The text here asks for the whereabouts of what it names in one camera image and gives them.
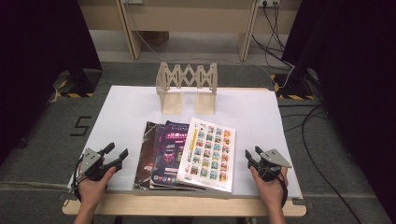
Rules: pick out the dark brown magazine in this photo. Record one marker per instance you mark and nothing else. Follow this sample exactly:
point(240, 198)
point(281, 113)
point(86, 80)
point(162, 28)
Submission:
point(144, 161)

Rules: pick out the person's left hand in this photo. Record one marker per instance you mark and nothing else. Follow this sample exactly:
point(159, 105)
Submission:
point(91, 191)

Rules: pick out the stand base with striped tape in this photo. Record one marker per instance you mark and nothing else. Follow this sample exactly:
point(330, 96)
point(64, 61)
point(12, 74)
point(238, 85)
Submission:
point(294, 88)
point(79, 84)

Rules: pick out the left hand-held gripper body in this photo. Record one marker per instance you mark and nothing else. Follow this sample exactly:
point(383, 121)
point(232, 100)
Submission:
point(91, 163)

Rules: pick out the light wooden desk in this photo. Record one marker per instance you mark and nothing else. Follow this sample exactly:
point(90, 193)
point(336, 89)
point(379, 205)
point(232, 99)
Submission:
point(193, 18)

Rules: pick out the white table sheet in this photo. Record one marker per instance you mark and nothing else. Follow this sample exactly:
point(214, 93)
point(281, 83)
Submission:
point(124, 109)

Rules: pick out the black curtain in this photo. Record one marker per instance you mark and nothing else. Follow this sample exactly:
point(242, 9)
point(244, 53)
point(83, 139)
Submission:
point(351, 77)
point(37, 62)

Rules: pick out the brown cardboard box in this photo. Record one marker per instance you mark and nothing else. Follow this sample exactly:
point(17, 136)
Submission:
point(157, 38)

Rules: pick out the white picture-grid magazine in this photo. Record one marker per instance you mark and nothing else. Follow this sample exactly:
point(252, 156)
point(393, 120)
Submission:
point(208, 152)

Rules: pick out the white wall outlet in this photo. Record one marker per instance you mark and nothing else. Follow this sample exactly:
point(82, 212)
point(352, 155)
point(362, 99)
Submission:
point(269, 2)

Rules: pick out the person's right hand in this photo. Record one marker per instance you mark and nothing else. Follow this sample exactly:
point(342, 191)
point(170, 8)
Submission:
point(272, 193)

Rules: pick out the wooden expandable book rack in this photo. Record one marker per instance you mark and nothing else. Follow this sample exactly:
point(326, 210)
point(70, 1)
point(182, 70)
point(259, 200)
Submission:
point(172, 102)

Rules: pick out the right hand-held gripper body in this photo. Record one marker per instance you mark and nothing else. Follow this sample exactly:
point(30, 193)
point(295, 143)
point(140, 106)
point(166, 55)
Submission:
point(272, 160)

